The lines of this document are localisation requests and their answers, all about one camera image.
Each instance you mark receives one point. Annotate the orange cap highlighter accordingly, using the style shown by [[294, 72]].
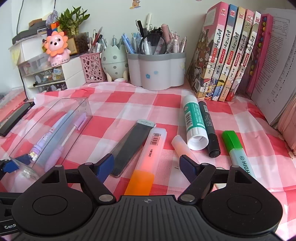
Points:
[[144, 173]]

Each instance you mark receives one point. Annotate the grey white flower pen holder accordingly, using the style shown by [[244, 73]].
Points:
[[157, 72]]

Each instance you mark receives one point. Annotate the magnifying glass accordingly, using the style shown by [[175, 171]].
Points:
[[153, 44]]

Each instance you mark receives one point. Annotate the green white glue stick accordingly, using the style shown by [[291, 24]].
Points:
[[196, 134]]

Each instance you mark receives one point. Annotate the bamboo plant in pot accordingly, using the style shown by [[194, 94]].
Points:
[[70, 21]]

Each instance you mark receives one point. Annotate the black lead refill case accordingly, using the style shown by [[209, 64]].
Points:
[[129, 145]]

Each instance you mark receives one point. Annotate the pink pencil pouch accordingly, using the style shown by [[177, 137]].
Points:
[[286, 125]]

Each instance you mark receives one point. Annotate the lilac clear gel pen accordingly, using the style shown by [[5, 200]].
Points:
[[52, 160]]

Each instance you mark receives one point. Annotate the pink checkered table cloth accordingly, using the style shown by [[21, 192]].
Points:
[[117, 106]]

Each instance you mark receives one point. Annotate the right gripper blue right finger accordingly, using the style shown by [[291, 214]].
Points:
[[190, 168]]

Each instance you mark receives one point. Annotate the pink lion toy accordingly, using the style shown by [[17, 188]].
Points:
[[57, 48]]

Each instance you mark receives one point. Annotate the pink abacus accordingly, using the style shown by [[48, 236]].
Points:
[[258, 54]]

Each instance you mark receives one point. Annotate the black marker pen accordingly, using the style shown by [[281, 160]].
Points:
[[213, 145]]

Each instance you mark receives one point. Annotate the black smartphone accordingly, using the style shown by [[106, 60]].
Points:
[[14, 117]]

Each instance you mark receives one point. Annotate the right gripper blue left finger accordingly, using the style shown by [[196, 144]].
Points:
[[104, 167]]

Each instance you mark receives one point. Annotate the green egg pen holder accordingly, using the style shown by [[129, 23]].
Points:
[[114, 62]]

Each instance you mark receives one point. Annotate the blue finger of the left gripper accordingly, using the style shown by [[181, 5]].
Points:
[[11, 165]]

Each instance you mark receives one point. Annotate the purple cartoon pen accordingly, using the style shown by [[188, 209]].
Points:
[[36, 149]]

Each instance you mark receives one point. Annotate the clear plastic organizer tray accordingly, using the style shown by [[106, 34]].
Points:
[[79, 105]]

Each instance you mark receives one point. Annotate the rubik's cube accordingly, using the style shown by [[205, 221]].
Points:
[[54, 27]]

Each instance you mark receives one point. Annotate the pink perforated pen holder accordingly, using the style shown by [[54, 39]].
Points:
[[92, 68]]

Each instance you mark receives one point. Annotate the white spine comic book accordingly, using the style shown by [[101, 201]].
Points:
[[246, 56]]

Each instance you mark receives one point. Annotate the white mini drawer unit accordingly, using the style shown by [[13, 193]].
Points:
[[39, 76]]

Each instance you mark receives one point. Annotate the dirty white eraser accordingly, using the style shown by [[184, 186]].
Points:
[[220, 185]]

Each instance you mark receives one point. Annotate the green cap highlighter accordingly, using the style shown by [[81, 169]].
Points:
[[236, 152]]

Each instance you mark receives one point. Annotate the pink box stack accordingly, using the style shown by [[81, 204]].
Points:
[[11, 101]]

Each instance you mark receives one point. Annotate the stack of printed papers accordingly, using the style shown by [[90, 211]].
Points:
[[275, 85]]

